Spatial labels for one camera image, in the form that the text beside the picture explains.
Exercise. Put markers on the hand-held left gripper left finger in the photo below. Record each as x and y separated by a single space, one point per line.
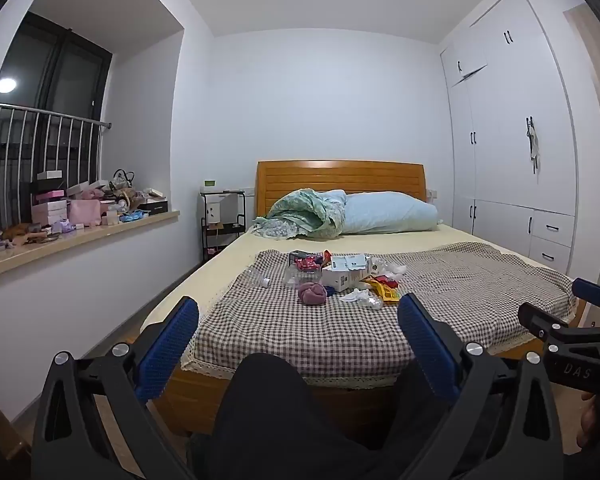
169 347

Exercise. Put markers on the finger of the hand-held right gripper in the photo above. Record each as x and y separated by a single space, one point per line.
542 321
591 291

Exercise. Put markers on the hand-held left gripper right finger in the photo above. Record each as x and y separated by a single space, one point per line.
426 352

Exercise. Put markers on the purple cloth ball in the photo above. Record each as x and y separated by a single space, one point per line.
312 293

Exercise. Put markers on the clear plastic container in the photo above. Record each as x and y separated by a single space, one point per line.
300 275

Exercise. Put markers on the person's right hand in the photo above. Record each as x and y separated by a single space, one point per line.
597 422

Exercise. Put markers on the yellow snack wrapper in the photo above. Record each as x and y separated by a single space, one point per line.
382 292

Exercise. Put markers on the clear plastic bag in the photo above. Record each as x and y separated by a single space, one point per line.
370 301

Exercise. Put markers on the yellow bed sheet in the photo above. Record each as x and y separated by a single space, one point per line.
215 270

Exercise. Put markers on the white plastic bag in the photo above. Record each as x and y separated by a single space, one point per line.
392 267

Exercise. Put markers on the brown checked blanket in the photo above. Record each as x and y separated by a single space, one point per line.
330 332

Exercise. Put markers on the clear plastic bottle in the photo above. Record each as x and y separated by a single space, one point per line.
255 276

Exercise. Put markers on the white carton box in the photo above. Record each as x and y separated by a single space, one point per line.
345 272

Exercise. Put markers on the black metal bedside rack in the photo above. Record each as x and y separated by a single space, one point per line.
203 230

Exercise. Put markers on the person's black trouser legs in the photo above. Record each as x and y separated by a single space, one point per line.
280 410

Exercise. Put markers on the blue plastic packet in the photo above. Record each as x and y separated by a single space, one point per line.
131 217

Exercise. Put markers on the red snack wrapper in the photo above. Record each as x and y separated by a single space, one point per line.
326 258

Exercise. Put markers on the white device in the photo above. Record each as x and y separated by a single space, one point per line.
213 212

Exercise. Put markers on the black flat box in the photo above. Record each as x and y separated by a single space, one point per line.
154 205

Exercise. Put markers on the light blue pillow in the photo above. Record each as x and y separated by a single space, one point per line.
390 212

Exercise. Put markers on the small white box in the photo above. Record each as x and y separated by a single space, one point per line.
156 193

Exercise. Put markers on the pink pouch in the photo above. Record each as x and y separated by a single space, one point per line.
85 212

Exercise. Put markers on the white hanging cloth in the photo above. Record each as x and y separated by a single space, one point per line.
532 142

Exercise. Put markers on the green and white box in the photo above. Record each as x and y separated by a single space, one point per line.
210 183

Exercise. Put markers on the woven handbag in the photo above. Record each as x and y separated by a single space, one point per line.
123 180

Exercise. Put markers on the beige door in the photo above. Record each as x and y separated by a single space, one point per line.
592 110

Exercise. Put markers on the stack of pink boxes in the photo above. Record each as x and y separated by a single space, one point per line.
50 207

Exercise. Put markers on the green floral quilt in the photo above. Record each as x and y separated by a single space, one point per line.
300 215

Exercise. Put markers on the wooden bed headboard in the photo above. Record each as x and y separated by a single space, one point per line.
340 180

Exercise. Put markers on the white built-in wardrobe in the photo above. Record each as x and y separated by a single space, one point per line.
510 110

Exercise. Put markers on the metal window railing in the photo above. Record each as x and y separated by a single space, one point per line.
40 130

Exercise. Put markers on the dark window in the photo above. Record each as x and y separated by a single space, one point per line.
55 75

